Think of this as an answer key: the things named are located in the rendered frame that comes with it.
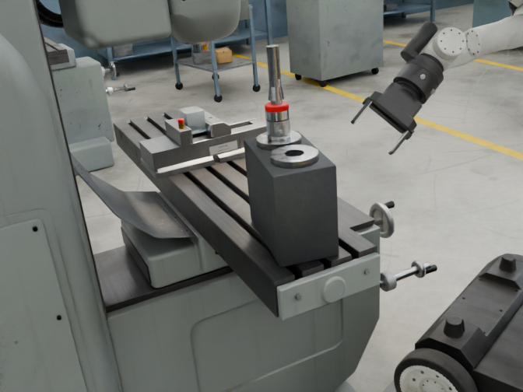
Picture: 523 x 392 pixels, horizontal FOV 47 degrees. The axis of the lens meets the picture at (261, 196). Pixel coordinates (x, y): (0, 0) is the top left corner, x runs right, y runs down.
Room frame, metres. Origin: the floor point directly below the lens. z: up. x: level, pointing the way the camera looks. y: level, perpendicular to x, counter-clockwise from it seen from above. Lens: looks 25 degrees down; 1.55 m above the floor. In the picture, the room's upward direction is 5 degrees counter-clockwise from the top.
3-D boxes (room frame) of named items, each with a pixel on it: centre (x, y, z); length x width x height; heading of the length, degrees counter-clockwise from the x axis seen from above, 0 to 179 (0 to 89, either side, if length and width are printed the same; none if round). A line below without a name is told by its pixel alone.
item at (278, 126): (1.13, -0.04, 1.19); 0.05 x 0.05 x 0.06
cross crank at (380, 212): (1.66, -0.34, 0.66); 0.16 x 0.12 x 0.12; 115
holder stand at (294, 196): (1.08, -0.06, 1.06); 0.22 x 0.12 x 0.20; 13
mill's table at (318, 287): (1.51, 0.14, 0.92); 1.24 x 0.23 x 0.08; 25
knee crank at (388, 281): (1.55, -0.43, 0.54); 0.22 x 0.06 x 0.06; 115
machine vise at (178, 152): (1.59, 0.14, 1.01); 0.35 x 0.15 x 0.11; 115
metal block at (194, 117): (1.58, 0.17, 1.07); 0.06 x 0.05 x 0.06; 25
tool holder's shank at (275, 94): (1.13, -0.04, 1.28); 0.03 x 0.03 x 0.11
